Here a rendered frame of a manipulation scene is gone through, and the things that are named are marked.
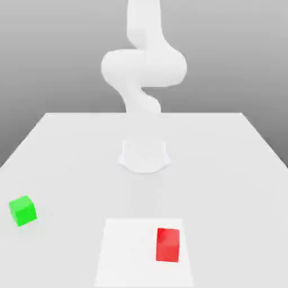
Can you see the small green cube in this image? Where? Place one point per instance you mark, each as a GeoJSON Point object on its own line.
{"type": "Point", "coordinates": [23, 211]}

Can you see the small red cube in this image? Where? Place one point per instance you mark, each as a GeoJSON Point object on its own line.
{"type": "Point", "coordinates": [167, 246]}

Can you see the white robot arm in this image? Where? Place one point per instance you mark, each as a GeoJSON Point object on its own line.
{"type": "Point", "coordinates": [144, 67]}

